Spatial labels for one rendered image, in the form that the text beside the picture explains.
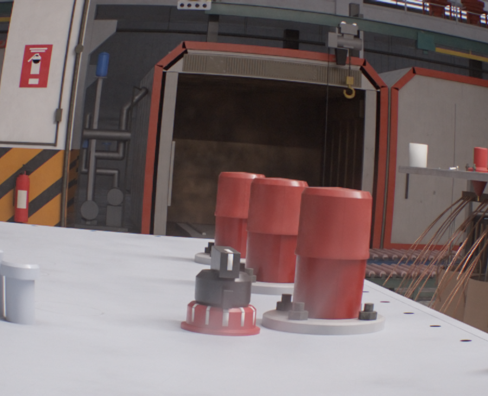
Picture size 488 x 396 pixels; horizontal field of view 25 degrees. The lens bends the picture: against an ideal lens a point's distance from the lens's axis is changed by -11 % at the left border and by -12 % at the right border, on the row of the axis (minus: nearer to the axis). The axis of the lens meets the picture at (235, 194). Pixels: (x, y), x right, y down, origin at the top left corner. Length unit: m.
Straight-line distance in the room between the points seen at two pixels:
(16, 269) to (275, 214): 0.53
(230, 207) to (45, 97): 9.97
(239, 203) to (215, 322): 0.71
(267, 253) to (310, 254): 0.33
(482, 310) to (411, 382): 3.17
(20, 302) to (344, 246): 0.32
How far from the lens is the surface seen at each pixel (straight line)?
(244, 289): 1.06
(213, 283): 1.05
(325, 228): 1.10
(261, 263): 1.43
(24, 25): 11.76
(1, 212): 11.71
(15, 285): 0.97
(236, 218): 1.75
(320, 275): 1.10
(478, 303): 4.01
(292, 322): 1.09
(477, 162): 4.05
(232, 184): 1.75
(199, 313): 1.05
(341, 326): 1.08
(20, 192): 11.52
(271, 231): 1.42
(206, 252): 1.81
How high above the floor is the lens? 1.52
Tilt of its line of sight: 2 degrees down
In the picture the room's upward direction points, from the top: 4 degrees clockwise
